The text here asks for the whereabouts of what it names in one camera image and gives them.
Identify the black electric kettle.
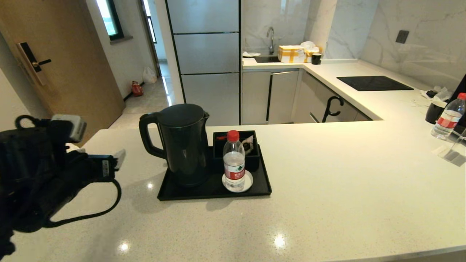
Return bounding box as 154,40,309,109
139,104,210,187

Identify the clear water bottle green logo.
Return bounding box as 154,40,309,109
222,130,246,192

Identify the clear water bottle red label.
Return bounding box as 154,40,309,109
431,93,466,140

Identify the beige cabinet panel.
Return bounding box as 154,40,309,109
0,67,37,131

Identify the brown wooden door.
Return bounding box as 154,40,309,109
0,0,126,144

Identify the black rectangular serving tray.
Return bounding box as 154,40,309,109
157,144,272,201

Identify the black compartment organizer box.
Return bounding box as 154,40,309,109
212,131,260,173

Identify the black framed window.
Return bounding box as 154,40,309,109
96,0,125,41

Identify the silver refrigerator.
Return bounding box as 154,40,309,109
166,0,242,126

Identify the grey sink cabinet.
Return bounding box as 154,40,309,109
242,69,303,126

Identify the chrome kitchen faucet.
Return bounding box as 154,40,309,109
266,27,276,55

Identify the cardboard box yellow tape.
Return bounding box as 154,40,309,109
278,45,306,64

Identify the grey drawer cabinet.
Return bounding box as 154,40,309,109
293,70,372,124

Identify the small yellow taped box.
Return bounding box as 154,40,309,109
305,46,323,63

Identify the black induction cooktop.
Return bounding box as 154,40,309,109
336,76,414,91

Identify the black mug white inside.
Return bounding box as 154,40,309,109
425,101,447,124

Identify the crumpled white plastic wrap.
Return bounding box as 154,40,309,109
420,86,454,102

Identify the clear acrylic stand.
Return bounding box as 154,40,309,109
438,128,466,168

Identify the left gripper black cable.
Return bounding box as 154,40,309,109
44,179,122,228

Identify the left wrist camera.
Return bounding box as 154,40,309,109
0,114,87,160

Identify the black door lock handle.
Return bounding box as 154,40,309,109
17,42,52,87

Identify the black hook handle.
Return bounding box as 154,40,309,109
322,96,344,123

